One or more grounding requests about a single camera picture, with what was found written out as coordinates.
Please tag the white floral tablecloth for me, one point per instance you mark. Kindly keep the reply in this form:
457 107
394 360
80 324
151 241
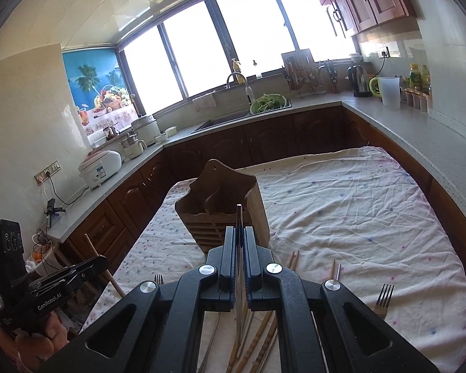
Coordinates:
357 206

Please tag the wooden chopstick pair piece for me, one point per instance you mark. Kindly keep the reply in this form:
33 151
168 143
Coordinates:
293 260

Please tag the green vegetable colander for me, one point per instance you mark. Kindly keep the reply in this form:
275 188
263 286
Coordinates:
268 102

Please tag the green drink bottles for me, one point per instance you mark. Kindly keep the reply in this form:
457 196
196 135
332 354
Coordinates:
419 78

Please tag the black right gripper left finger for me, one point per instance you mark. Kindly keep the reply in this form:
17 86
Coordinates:
220 291

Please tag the tropical fruit poster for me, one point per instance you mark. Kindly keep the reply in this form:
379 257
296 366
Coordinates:
99 90

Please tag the window frame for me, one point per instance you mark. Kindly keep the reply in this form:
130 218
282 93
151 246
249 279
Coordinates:
194 50

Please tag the wooden utensil holder box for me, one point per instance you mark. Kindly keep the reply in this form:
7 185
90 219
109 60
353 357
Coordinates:
210 205

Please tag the black electric kettle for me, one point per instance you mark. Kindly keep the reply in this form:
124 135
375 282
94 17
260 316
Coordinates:
359 81

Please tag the bamboo chopstick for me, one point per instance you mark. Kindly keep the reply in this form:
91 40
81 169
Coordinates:
251 350

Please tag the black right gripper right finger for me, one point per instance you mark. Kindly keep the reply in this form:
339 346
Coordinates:
260 285

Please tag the kitchen sink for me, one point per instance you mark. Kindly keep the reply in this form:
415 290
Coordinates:
231 117

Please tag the silver fork left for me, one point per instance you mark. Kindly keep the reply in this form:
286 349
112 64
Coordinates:
159 279

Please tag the wall power socket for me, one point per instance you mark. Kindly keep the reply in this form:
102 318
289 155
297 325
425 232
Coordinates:
47 172

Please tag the kitchen faucet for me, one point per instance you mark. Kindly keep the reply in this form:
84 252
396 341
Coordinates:
242 81

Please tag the silver fork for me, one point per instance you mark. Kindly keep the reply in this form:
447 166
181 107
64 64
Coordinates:
159 279
383 302

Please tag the person's left hand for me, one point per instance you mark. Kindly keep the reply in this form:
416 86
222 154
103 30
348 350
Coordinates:
35 350

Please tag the white electric pot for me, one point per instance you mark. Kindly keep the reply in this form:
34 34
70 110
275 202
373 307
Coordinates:
147 129

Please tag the dark lower cabinets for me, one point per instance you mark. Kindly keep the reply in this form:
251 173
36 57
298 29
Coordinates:
117 222

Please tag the dish drying rack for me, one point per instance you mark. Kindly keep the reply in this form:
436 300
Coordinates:
302 73

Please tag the white rice cooker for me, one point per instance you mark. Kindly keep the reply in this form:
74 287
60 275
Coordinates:
97 168

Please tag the white plastic pitcher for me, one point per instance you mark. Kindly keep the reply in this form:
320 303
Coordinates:
389 88

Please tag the silver fork right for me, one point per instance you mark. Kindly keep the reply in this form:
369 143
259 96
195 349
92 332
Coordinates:
383 302

